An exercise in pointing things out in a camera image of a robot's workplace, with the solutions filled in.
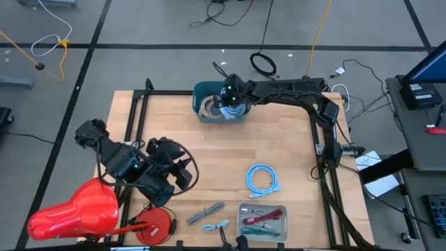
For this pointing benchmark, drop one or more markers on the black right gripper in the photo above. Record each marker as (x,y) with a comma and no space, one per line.
(237,91)

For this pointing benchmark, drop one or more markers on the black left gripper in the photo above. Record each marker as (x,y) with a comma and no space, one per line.
(165,155)

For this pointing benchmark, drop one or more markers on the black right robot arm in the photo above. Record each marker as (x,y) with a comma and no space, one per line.
(289,96)

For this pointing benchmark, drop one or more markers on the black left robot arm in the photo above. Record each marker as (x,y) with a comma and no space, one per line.
(122,160)

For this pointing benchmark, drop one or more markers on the teal plastic bin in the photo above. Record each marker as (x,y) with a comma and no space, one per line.
(197,101)

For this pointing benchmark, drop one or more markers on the red round disc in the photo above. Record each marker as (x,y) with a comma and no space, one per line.
(173,226)

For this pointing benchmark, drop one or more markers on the black perforated control box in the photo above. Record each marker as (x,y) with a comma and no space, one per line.
(299,84)

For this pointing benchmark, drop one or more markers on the red desk lamp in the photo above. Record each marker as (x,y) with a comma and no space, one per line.
(80,209)

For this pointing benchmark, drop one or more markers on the pale grey plastic tray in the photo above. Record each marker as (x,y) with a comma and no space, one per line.
(285,223)

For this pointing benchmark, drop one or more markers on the white power adapter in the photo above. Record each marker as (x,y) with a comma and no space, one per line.
(340,70)

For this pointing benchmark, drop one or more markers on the black desk base beam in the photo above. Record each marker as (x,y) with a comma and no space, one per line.
(383,167)

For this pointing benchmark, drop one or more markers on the black round floor puck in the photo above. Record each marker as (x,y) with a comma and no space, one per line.
(39,66)

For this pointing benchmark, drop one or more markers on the white paper sheet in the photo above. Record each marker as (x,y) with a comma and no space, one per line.
(383,186)

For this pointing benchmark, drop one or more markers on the black floor object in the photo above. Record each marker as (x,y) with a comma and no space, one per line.
(5,116)

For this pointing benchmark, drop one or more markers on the grey floor bar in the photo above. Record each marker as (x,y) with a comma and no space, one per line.
(15,82)

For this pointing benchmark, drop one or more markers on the black labelled device box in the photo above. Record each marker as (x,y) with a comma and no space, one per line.
(418,101)

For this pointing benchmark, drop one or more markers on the grey side desk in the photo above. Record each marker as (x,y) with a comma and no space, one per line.
(418,139)

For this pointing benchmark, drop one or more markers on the monitor with blue screen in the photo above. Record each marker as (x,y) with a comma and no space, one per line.
(432,66)

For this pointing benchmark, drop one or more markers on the small red object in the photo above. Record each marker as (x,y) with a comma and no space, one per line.
(435,130)

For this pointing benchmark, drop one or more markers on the black caster wheel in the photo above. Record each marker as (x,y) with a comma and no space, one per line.
(406,237)

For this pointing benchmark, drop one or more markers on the black keyboard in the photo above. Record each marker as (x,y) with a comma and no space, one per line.
(437,216)

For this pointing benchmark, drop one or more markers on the black aluminium table frame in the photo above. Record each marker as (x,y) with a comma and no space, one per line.
(163,92)

